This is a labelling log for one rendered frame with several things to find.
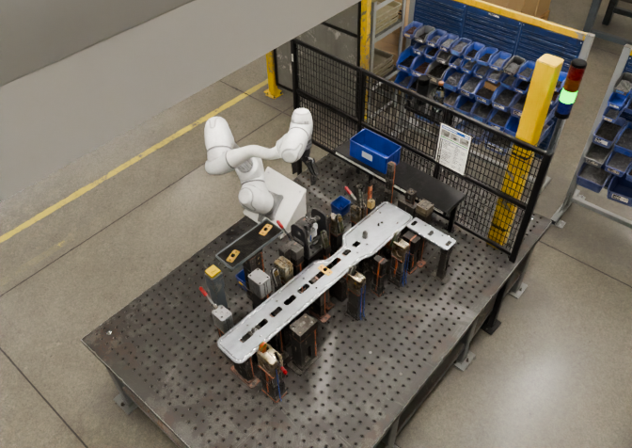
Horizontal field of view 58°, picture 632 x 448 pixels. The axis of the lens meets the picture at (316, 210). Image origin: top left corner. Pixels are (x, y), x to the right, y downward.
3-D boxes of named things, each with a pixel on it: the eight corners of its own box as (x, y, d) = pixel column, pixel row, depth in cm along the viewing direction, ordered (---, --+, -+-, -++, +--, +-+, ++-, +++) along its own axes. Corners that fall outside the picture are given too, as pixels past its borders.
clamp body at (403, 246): (399, 291, 341) (404, 252, 316) (384, 280, 347) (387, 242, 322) (408, 282, 345) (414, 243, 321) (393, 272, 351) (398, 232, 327)
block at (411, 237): (409, 277, 348) (414, 246, 329) (395, 266, 354) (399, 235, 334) (418, 267, 353) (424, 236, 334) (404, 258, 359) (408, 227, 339)
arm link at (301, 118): (294, 129, 287) (287, 145, 277) (292, 103, 276) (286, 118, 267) (315, 132, 285) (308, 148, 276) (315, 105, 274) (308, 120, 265)
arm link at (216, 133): (244, 190, 378) (241, 160, 384) (268, 185, 375) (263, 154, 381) (200, 152, 304) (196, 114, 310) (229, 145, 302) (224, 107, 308)
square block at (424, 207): (419, 251, 363) (426, 211, 337) (409, 245, 367) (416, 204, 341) (427, 244, 367) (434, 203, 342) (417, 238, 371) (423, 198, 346)
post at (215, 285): (223, 330, 323) (212, 280, 292) (214, 322, 327) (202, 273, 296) (233, 322, 327) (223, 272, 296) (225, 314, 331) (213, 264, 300)
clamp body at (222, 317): (229, 362, 308) (221, 324, 283) (216, 350, 314) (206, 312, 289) (243, 351, 313) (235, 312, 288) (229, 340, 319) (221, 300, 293)
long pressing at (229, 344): (243, 370, 273) (242, 368, 272) (213, 342, 284) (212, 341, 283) (415, 217, 343) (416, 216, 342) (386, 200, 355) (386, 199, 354)
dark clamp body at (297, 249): (299, 299, 338) (296, 257, 311) (283, 287, 344) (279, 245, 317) (311, 289, 343) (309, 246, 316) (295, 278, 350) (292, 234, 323)
